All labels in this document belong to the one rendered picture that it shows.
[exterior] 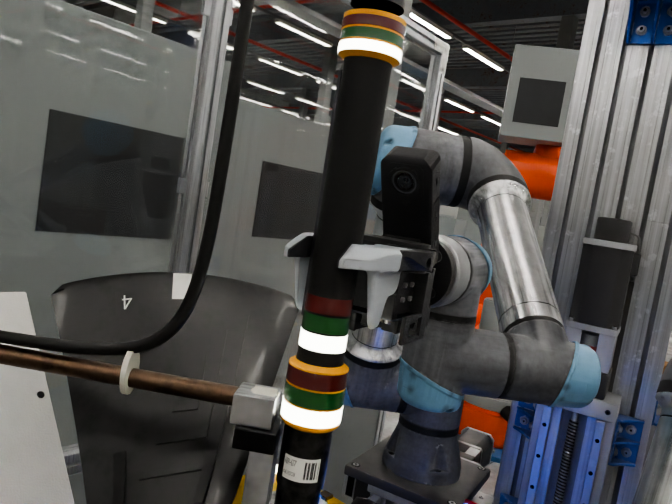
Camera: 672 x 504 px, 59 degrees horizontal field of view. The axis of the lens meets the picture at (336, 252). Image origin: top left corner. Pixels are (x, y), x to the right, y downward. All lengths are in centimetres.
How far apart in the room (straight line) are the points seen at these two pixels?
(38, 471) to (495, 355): 49
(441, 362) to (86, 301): 36
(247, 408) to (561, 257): 91
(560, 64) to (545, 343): 379
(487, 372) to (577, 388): 10
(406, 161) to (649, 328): 84
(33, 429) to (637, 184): 104
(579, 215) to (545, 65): 322
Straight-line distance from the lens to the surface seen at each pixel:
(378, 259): 40
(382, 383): 111
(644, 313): 123
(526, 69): 440
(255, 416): 43
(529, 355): 69
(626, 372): 125
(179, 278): 59
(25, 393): 72
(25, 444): 71
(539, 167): 440
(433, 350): 65
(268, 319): 57
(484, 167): 95
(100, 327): 57
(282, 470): 45
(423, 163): 48
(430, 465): 117
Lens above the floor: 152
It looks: 5 degrees down
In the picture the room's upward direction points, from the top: 9 degrees clockwise
